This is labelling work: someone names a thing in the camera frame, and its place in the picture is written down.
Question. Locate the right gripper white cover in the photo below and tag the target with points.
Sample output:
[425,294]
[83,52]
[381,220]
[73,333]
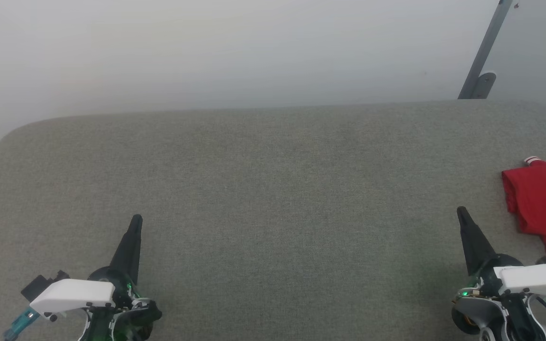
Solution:
[533,279]

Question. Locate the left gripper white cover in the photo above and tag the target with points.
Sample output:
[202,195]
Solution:
[74,293]

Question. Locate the red garment with white trim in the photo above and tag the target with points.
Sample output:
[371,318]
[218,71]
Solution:
[545,199]

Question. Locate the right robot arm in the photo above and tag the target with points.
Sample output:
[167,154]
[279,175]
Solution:
[491,317]

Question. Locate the grey fabric sofa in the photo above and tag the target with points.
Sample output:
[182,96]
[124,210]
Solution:
[273,199]

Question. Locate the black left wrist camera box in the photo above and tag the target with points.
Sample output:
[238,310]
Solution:
[40,284]

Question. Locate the grey rounded floor bracket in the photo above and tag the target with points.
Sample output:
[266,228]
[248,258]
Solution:
[485,85]

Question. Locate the grey metal frame post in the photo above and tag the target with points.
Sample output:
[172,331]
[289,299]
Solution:
[484,52]

